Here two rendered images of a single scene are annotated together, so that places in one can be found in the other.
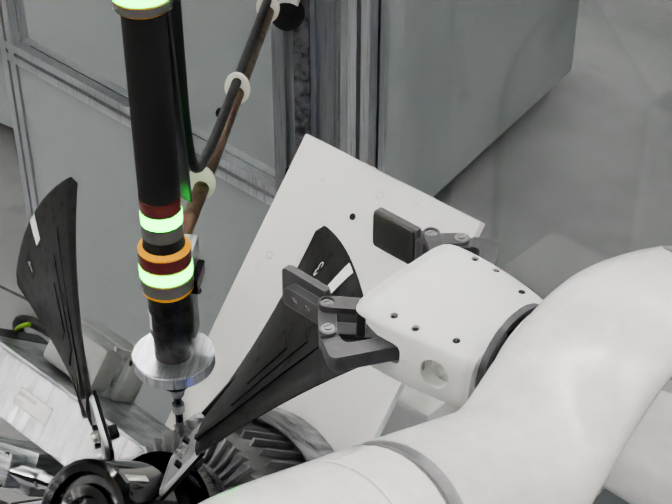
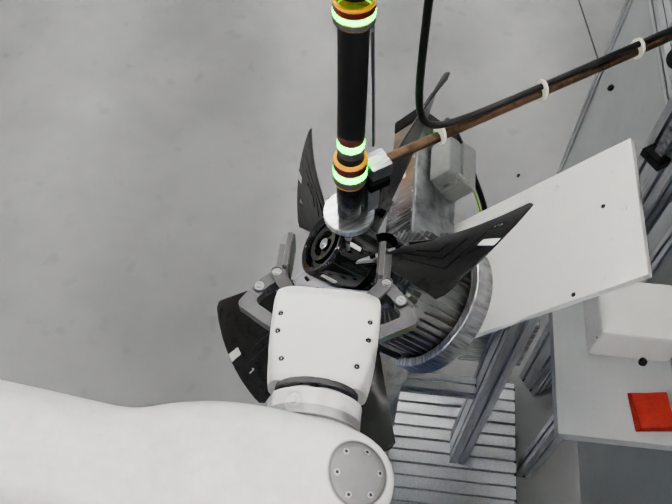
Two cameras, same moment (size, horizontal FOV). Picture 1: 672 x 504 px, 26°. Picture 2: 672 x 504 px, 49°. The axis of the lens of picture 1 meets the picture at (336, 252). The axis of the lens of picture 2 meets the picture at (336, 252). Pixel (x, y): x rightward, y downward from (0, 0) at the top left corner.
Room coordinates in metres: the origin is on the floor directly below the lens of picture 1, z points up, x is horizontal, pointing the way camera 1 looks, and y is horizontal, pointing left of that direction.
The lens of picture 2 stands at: (0.58, -0.32, 2.28)
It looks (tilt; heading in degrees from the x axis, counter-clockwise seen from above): 58 degrees down; 53
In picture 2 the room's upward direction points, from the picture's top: straight up
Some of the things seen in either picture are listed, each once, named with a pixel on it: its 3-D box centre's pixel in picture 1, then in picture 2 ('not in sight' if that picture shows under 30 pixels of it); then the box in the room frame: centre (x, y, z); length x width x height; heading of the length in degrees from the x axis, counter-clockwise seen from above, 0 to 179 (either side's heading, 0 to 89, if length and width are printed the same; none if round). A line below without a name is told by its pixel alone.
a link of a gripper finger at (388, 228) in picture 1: (421, 237); (392, 278); (0.83, -0.06, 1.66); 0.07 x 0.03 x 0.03; 47
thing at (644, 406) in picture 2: not in sight; (652, 410); (1.39, -0.28, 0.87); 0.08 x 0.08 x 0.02; 54
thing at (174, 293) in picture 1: (166, 278); (350, 174); (0.93, 0.14, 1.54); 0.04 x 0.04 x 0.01
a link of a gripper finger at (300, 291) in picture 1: (308, 312); (274, 266); (0.75, 0.02, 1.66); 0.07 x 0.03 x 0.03; 47
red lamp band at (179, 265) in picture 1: (164, 253); (350, 161); (0.93, 0.14, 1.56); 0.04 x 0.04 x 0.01
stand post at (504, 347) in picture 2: not in sight; (485, 387); (1.27, 0.01, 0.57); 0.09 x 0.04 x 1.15; 47
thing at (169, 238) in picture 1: (162, 227); (350, 148); (0.93, 0.14, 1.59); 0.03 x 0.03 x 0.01
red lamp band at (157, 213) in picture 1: (159, 200); (351, 133); (0.93, 0.14, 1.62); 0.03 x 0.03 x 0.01
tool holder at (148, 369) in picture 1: (172, 311); (356, 191); (0.94, 0.14, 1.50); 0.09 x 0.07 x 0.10; 172
